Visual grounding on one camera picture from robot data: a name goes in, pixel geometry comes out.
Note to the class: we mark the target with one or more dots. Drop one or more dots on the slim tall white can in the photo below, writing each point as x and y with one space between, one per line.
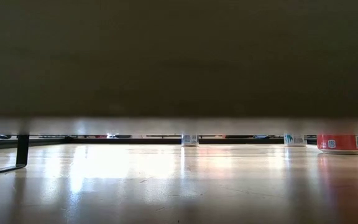
190 140

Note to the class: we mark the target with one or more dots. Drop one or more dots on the tall white can teal palm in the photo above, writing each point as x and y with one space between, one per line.
295 140

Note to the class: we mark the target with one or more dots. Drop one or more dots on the orange-red Fanta can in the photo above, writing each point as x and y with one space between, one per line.
340 143

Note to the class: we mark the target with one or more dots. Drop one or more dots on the wooden shelf black metal legs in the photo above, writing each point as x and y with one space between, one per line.
179 62

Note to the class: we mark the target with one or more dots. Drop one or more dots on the black aluminium table frame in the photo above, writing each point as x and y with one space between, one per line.
135 141

